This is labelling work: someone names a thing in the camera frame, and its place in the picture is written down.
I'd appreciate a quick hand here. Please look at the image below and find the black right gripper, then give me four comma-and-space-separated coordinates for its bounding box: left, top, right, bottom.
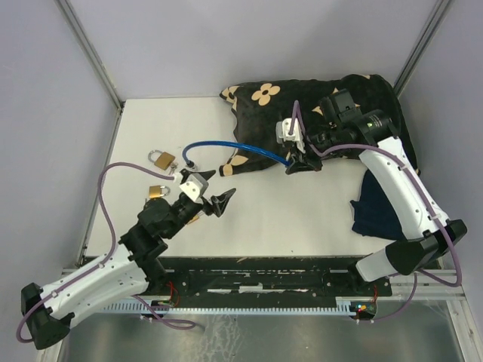
285, 125, 346, 171

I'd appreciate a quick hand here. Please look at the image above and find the large brass padlock with keys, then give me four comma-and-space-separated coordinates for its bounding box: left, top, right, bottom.
188, 215, 200, 224

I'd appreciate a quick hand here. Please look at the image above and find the blue cable with plug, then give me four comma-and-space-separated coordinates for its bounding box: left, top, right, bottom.
182, 140, 299, 169

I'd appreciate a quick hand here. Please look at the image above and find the small brass padlock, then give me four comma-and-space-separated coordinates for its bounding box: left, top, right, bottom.
148, 185, 171, 199

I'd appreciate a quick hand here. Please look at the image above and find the brass padlock with key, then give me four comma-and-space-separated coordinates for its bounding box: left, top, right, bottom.
147, 149, 177, 173

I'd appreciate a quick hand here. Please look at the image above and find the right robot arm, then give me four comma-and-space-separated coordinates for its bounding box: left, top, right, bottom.
275, 90, 467, 295

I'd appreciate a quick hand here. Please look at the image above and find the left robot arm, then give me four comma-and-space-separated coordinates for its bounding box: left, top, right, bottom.
16, 169, 235, 350

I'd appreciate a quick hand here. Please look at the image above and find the dark blue cloth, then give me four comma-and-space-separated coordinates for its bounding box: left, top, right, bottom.
350, 170, 405, 241

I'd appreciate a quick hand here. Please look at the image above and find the black floral patterned blanket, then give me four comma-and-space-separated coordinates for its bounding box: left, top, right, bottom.
220, 74, 419, 170

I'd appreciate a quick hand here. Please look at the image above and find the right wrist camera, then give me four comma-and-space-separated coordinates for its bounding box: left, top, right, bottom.
275, 118, 306, 153

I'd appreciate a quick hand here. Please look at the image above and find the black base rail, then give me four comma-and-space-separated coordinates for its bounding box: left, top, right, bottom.
145, 256, 393, 298

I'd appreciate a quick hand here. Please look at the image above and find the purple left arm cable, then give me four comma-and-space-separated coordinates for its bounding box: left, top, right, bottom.
15, 161, 180, 343

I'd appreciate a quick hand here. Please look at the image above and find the white slotted cable duct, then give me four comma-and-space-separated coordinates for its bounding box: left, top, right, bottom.
101, 293, 355, 316

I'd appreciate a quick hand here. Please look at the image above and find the left aluminium frame post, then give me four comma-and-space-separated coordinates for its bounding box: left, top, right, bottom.
54, 0, 124, 109

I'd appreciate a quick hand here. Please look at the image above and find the aluminium frame post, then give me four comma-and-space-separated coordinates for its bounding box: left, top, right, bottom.
393, 0, 454, 97
54, 0, 124, 109

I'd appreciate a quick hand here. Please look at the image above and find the right aluminium frame post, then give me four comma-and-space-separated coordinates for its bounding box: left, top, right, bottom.
393, 0, 454, 97

